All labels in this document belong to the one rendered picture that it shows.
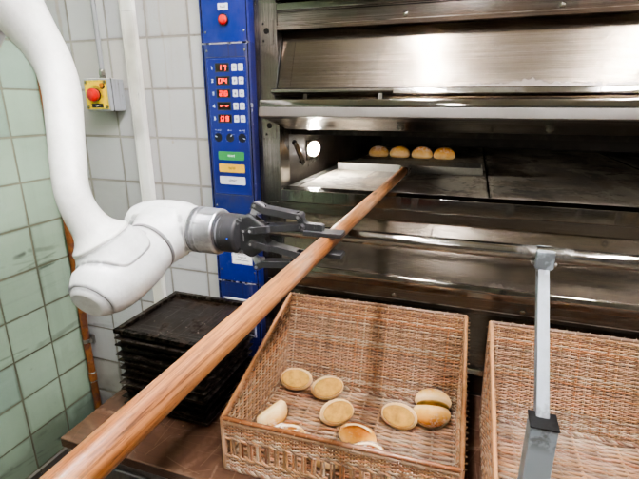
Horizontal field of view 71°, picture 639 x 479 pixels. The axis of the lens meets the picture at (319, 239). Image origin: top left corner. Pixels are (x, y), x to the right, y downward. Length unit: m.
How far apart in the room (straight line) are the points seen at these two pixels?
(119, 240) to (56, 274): 1.18
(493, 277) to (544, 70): 0.54
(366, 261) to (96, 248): 0.81
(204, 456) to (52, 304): 0.96
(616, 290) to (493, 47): 0.69
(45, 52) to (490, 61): 0.96
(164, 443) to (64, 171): 0.79
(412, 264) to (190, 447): 0.78
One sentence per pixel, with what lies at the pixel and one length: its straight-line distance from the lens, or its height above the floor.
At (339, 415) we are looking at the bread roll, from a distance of 1.30.
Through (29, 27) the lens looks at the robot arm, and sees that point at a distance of 0.91.
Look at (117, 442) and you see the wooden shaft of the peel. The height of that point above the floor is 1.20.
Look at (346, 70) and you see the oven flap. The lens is 1.30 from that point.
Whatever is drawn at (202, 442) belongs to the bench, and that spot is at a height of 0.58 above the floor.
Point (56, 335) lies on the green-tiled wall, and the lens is 2.03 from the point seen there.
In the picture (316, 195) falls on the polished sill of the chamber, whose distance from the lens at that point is 1.36.
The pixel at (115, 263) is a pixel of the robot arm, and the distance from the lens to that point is 0.78.
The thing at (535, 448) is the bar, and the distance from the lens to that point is 0.85.
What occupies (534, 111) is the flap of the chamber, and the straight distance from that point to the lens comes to 1.12.
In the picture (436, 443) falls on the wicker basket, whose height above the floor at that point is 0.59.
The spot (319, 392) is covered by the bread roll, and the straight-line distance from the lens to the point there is 1.37.
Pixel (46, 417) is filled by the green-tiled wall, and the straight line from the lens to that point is 2.12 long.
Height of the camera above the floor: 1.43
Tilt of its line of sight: 17 degrees down
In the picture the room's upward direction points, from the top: straight up
